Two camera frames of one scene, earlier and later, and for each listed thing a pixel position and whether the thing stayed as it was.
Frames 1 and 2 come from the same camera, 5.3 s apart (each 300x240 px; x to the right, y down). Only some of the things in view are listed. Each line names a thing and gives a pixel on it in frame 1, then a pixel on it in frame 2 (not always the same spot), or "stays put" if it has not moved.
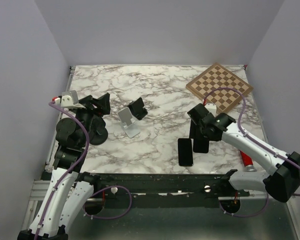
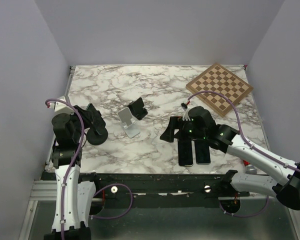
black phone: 185,152 stays put
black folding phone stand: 136,107 stays put
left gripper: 103,103 → 86,115
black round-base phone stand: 98,134 stays put
